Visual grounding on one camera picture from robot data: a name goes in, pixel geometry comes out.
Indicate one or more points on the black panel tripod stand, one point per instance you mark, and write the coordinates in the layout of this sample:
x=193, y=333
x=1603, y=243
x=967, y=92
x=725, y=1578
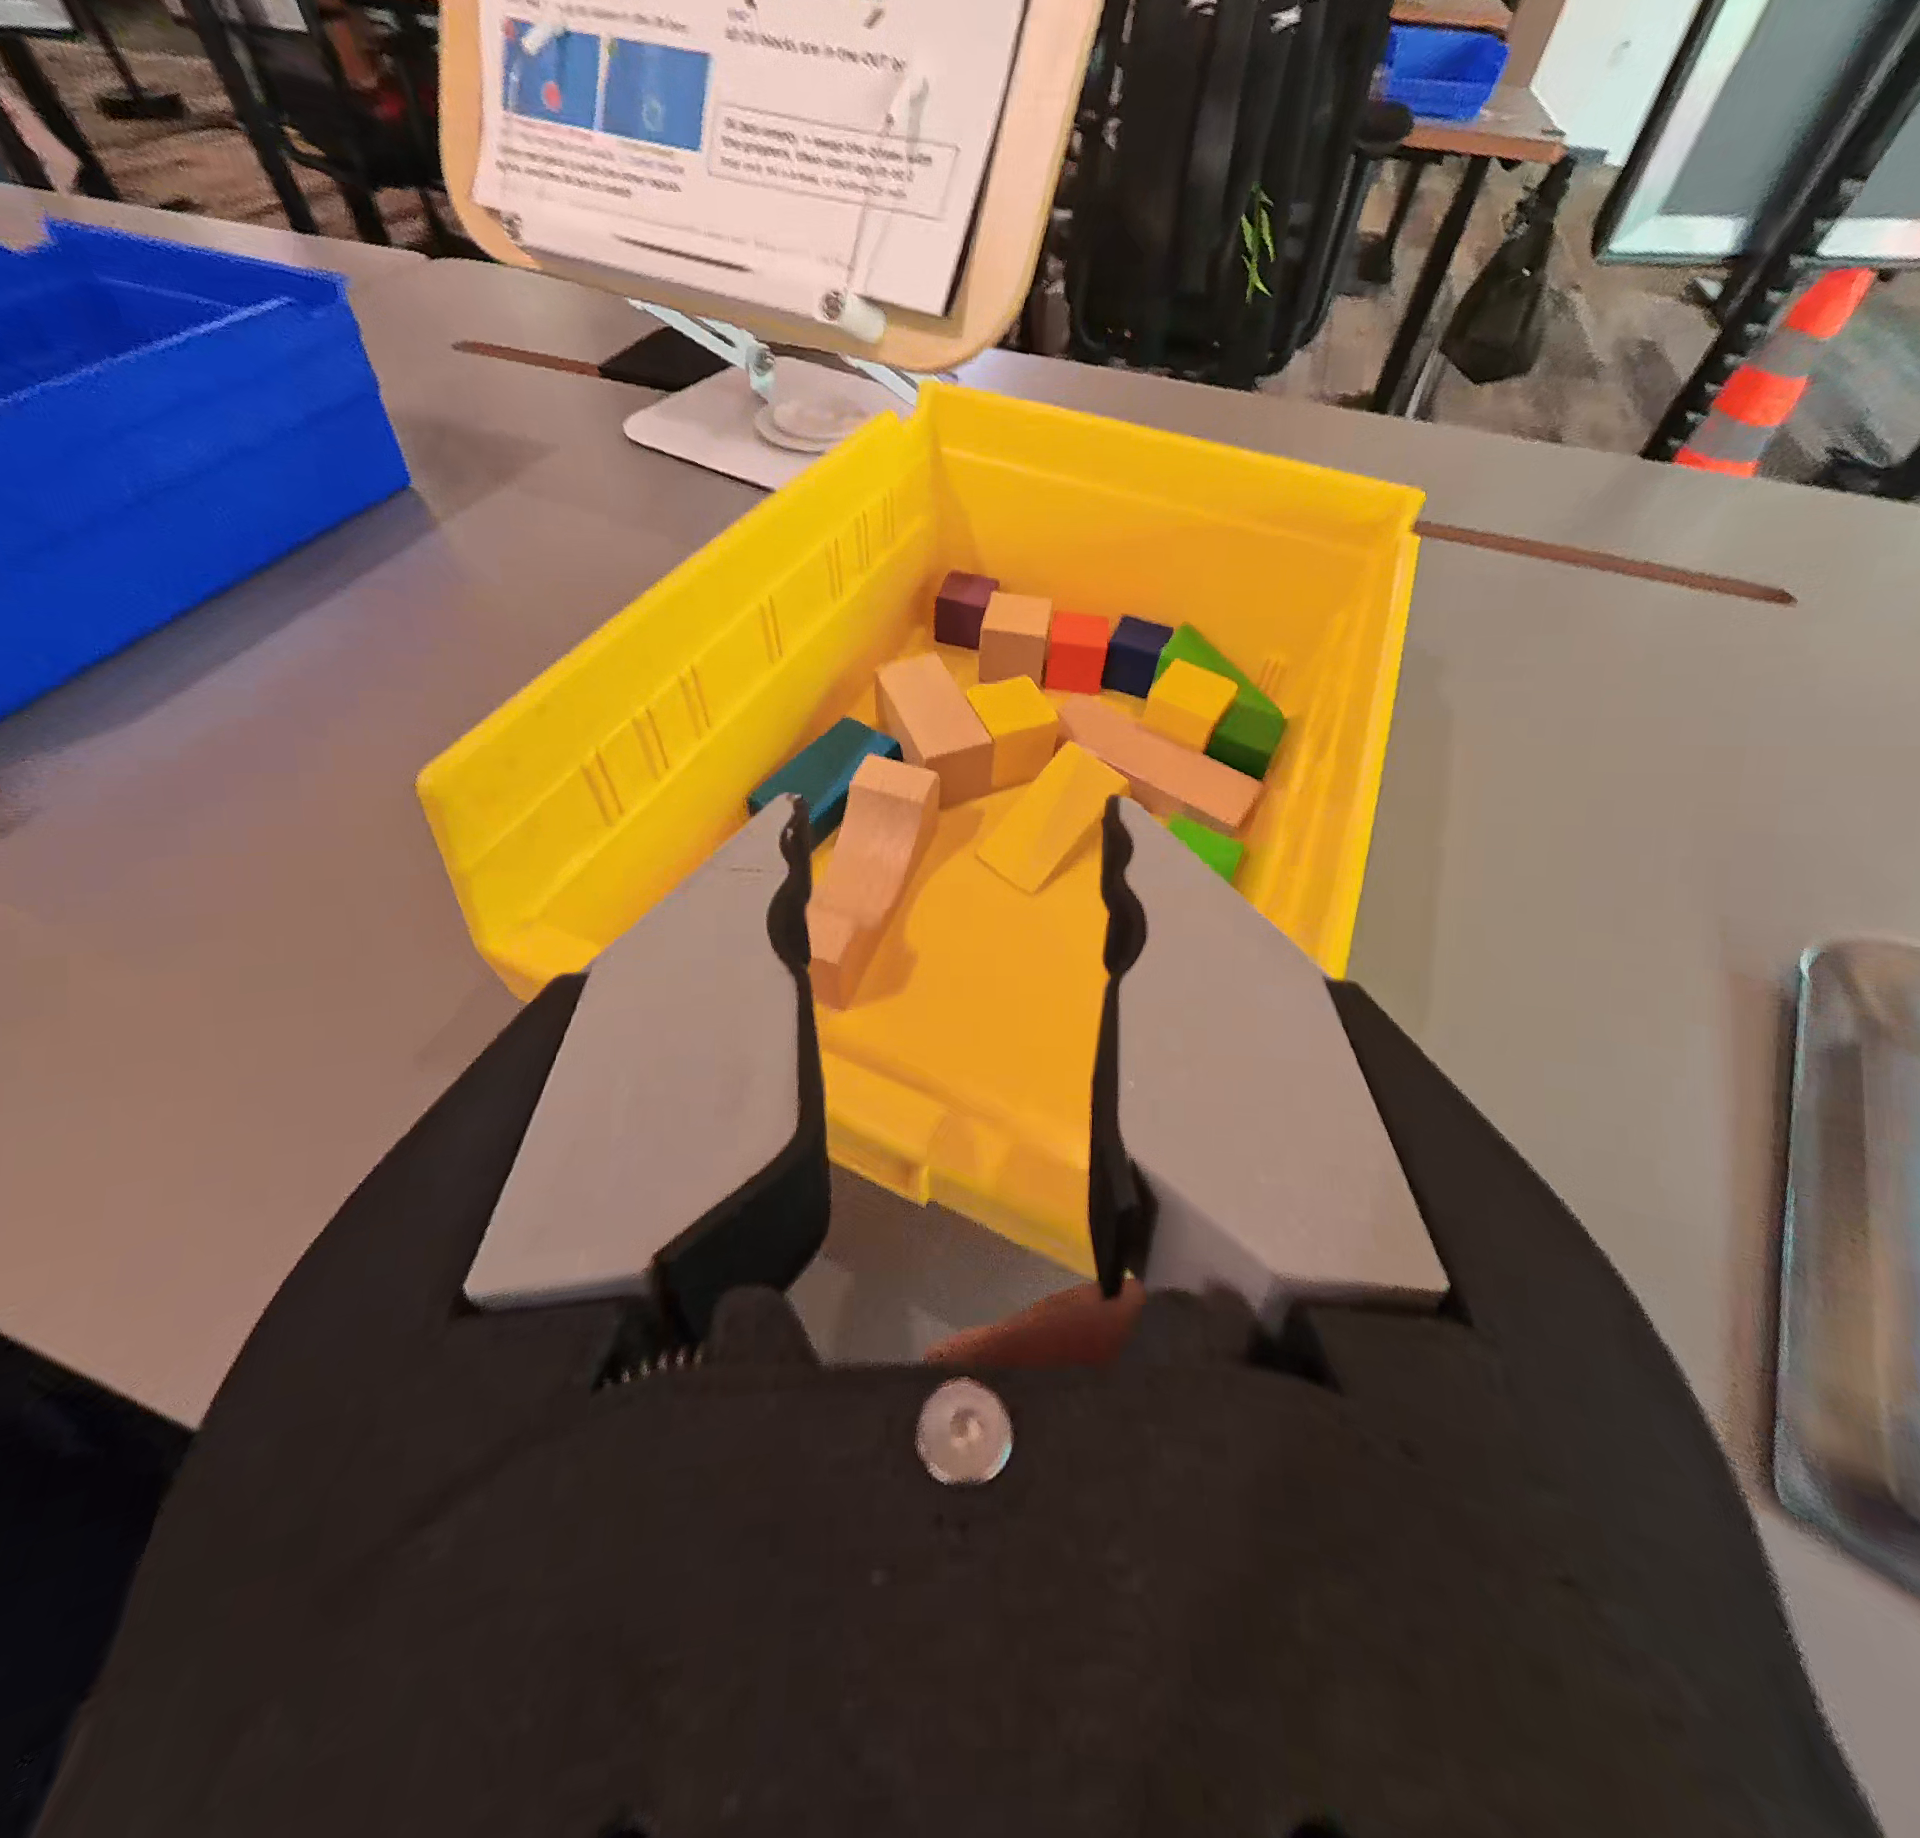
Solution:
x=1761, y=218

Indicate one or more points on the white stand base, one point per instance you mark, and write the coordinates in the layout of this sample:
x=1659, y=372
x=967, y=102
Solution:
x=687, y=427

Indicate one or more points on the hanging black jackets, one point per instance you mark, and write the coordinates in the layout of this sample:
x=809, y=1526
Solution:
x=1231, y=140

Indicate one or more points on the person's right hand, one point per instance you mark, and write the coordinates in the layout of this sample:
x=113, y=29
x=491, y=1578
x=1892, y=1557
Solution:
x=1053, y=1324

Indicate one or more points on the wooden table with black legs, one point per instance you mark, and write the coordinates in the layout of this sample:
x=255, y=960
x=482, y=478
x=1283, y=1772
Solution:
x=1485, y=134

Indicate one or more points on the black hanging bag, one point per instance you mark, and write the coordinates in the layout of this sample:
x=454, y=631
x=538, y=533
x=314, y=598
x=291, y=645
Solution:
x=1505, y=298

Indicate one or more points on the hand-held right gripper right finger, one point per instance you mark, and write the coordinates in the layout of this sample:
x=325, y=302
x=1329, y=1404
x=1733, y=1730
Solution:
x=1258, y=1123

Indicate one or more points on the pile of coloured wooden blocks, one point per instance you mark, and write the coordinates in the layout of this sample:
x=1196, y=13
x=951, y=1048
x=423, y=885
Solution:
x=932, y=731

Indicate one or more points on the grey framed panel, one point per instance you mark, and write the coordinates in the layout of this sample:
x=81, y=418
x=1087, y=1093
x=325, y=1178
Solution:
x=1726, y=85

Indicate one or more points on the yellow plastic bin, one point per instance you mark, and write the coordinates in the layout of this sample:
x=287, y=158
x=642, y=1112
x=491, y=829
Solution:
x=674, y=759

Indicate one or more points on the small blue storage bin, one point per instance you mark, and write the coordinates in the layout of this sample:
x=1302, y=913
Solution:
x=1443, y=73

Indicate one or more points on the orange traffic cone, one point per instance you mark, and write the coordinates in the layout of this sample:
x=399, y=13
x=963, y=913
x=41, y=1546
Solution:
x=1775, y=383

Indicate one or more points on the blue plastic bin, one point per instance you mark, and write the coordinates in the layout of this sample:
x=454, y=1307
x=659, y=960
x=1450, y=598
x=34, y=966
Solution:
x=180, y=427

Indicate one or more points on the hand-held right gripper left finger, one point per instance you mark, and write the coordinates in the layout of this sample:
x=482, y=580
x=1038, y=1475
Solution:
x=659, y=1104

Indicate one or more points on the printed instruction sheet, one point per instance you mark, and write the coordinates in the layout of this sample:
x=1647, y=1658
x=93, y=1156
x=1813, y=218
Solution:
x=781, y=102

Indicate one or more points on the instruction sheet on stand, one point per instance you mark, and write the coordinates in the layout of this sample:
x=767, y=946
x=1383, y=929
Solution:
x=1053, y=140

